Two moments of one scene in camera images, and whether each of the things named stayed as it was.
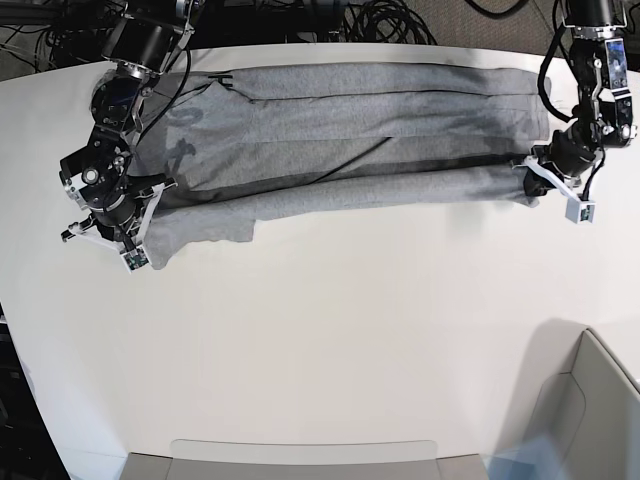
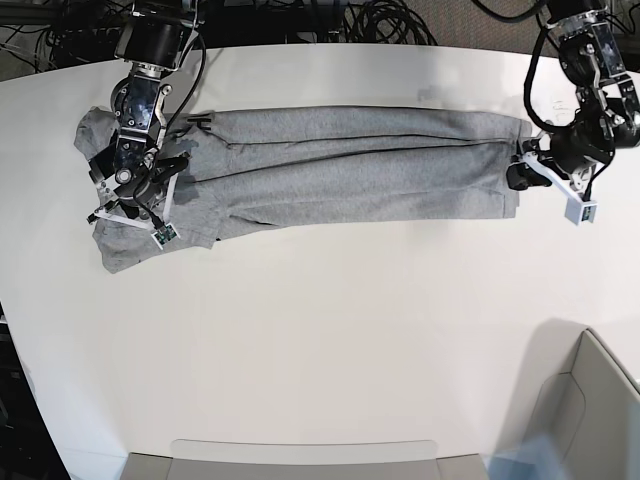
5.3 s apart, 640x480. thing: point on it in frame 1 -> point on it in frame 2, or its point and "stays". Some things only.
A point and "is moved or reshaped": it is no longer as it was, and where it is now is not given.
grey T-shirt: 233,142 is moved or reshaped
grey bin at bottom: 304,459 stays
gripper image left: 126,223 -> 143,202
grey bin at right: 578,396 stays
